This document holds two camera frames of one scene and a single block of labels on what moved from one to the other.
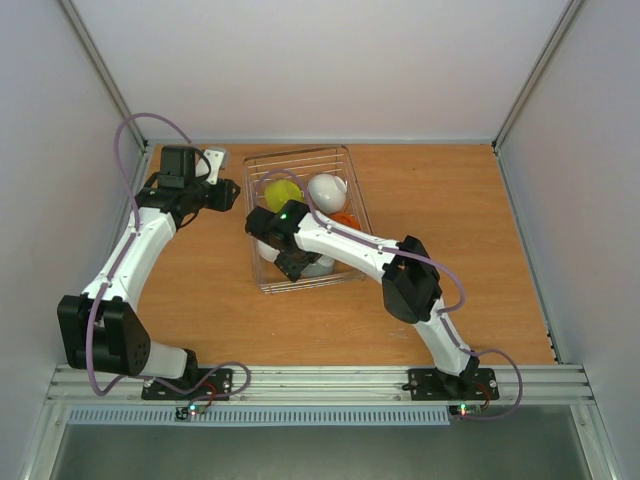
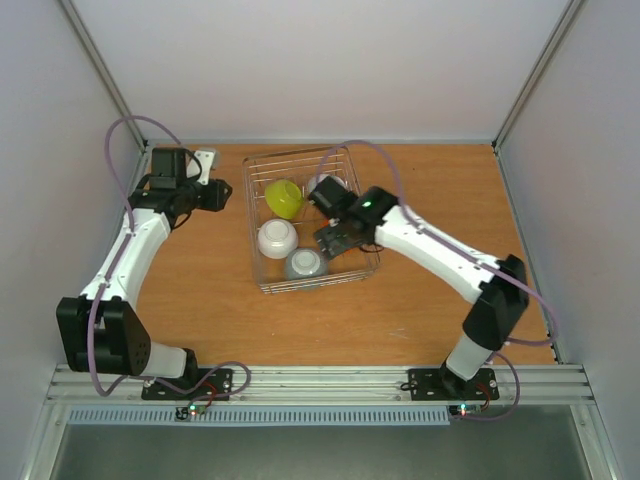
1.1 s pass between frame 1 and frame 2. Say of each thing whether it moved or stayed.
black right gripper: moved
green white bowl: stayed
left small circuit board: stayed
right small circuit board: stayed
